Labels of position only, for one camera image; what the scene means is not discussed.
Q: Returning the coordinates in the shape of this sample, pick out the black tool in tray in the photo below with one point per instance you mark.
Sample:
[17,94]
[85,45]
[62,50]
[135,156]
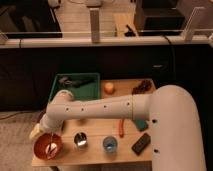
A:
[65,81]

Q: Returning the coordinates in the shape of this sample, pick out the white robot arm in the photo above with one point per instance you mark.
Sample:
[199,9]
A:
[176,135]

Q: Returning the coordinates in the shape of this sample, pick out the small metal cup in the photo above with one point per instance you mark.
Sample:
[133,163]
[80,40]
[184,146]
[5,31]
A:
[80,139]

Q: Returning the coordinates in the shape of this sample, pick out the white horizontal rail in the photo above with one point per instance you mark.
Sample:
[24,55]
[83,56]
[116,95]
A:
[104,41]

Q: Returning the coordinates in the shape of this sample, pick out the black rectangular block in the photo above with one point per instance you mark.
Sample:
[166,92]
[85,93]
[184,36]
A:
[141,143]

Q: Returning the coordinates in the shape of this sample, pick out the white post right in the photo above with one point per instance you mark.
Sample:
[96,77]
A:
[192,23]

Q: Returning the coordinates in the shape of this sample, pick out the teal object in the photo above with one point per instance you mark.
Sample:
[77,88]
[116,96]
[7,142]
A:
[140,125]

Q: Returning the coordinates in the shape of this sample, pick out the white egg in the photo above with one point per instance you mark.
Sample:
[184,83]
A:
[53,147]

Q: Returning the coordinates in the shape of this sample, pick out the white post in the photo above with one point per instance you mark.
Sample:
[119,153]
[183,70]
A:
[95,25]
[192,23]

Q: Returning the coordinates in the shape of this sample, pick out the orange fruit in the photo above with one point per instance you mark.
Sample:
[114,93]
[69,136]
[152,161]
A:
[109,88]

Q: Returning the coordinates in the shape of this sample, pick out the black object on floor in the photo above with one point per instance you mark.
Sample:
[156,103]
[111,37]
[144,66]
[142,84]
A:
[129,32]

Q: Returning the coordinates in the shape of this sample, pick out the black box upper right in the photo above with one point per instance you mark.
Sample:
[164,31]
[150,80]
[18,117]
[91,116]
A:
[157,15]

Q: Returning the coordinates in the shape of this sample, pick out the green tray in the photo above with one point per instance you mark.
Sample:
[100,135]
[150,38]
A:
[89,91]

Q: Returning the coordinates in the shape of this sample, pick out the white plastic fork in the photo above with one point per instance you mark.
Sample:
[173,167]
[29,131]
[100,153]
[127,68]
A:
[50,145]

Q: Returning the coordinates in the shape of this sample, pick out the red bowl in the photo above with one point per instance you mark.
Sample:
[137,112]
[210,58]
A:
[41,146]

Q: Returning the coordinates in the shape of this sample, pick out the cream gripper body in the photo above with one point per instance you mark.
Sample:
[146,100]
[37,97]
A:
[35,131]

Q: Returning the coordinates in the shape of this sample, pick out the white post centre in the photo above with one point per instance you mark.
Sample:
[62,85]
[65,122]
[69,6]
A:
[95,25]

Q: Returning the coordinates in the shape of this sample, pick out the blue glass cup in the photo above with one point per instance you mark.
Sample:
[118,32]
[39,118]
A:
[110,144]

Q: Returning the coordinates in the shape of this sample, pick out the orange carrot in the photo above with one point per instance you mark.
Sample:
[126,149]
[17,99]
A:
[121,128]

